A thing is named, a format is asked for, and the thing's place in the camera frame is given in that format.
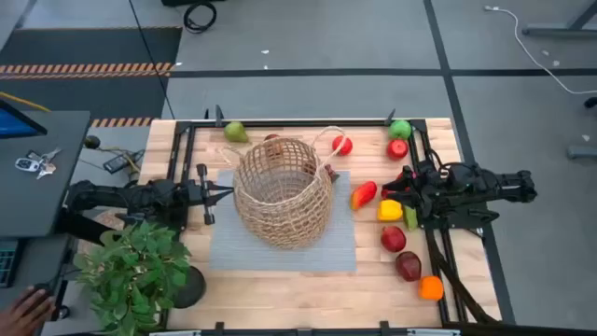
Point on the computer monitor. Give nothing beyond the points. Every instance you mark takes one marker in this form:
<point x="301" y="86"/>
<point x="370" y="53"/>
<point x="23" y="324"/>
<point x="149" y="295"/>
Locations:
<point x="14" y="126"/>

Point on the yellow bell pepper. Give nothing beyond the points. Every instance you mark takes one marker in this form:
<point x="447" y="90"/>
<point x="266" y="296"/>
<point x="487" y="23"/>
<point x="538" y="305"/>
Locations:
<point x="389" y="211"/>

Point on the purple grape bunch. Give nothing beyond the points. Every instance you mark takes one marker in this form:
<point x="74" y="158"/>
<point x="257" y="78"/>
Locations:
<point x="332" y="175"/>

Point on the black aluminium table frame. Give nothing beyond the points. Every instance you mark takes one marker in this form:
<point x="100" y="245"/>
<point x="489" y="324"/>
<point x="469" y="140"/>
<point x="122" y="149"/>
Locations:
<point x="303" y="123"/>

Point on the person's hand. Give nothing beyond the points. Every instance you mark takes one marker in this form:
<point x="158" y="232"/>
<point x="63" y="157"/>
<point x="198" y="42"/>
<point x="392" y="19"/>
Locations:
<point x="23" y="312"/>

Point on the key bunch with fob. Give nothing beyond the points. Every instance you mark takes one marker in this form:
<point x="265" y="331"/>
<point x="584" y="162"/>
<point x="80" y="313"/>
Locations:
<point x="26" y="164"/>

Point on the grey table leg frame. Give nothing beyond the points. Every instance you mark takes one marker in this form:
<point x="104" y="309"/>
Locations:
<point x="559" y="32"/>

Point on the black computer mouse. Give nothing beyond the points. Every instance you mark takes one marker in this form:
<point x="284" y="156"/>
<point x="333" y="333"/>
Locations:
<point x="45" y="286"/>

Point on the black caster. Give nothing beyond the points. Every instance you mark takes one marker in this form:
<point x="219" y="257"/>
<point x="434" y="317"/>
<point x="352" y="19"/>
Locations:
<point x="591" y="102"/>

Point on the bright green apple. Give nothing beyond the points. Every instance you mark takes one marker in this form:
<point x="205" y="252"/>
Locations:
<point x="400" y="130"/>

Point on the green leafy plant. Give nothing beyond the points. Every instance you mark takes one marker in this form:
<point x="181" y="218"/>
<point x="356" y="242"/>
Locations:
<point x="130" y="275"/>

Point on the black plant pot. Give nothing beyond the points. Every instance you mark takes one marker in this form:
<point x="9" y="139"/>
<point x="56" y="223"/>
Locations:
<point x="193" y="289"/>

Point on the dark red apple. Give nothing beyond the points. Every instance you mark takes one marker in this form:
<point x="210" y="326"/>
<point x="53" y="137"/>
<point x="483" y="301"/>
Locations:
<point x="393" y="239"/>

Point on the black power adapter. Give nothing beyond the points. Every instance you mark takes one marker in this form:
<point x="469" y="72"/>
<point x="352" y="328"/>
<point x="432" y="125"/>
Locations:
<point x="116" y="162"/>

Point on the red orange mango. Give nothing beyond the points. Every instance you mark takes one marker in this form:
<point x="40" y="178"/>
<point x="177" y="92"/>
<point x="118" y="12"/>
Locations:
<point x="365" y="193"/>

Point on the light green fruit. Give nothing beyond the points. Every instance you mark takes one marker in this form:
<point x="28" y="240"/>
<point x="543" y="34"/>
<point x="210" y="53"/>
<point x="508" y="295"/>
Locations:
<point x="410" y="219"/>

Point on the round woven placemat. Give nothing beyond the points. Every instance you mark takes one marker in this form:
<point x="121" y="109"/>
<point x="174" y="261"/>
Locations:
<point x="109" y="218"/>

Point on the orange fruit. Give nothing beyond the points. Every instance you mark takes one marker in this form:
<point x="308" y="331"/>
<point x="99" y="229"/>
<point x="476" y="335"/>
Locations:
<point x="431" y="288"/>

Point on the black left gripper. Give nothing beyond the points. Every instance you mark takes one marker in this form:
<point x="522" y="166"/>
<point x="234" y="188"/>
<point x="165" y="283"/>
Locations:
<point x="205" y="193"/>

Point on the green pear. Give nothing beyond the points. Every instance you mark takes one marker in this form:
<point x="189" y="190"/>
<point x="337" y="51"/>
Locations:
<point x="234" y="132"/>

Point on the black round knob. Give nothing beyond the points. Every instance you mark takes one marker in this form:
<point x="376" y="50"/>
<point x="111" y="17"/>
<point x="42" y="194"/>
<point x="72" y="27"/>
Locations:
<point x="92" y="142"/>

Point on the dark grey desk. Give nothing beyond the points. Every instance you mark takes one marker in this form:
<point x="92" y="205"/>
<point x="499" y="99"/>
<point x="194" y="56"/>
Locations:
<point x="46" y="196"/>

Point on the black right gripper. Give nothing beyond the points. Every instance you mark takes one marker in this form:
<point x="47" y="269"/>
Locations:
<point x="423" y="191"/>

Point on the red yellow peach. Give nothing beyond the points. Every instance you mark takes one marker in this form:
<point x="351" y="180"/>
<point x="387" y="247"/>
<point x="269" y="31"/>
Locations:
<point x="271" y="137"/>

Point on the black keyboard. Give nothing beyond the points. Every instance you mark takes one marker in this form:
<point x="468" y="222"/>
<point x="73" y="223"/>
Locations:
<point x="7" y="263"/>

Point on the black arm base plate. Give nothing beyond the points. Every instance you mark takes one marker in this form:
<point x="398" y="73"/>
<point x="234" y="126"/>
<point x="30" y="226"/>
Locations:
<point x="471" y="218"/>

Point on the black hazard-striped floor mat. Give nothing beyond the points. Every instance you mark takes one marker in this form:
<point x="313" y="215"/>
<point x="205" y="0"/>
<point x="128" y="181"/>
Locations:
<point x="93" y="46"/>

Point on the red tomato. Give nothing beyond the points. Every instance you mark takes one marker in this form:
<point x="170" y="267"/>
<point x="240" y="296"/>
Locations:
<point x="344" y="148"/>

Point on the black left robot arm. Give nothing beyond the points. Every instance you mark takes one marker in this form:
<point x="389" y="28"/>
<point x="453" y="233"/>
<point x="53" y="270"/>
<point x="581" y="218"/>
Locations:
<point x="116" y="196"/>

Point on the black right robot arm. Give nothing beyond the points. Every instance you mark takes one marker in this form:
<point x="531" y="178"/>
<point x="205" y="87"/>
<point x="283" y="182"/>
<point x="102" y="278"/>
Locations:
<point x="503" y="186"/>

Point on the grey furniture foot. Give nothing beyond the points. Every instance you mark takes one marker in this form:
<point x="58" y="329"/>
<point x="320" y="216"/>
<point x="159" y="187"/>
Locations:
<point x="580" y="152"/>

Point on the grey woven table mat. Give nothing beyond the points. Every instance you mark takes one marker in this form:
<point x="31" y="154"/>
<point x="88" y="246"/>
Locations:
<point x="233" y="256"/>

